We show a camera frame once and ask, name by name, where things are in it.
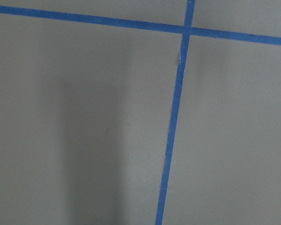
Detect blue tape line vertical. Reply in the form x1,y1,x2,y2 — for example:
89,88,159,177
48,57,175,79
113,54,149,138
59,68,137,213
155,0,195,225

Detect blue tape line horizontal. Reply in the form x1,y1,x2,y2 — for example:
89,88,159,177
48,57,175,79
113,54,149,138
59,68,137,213
0,5,281,46

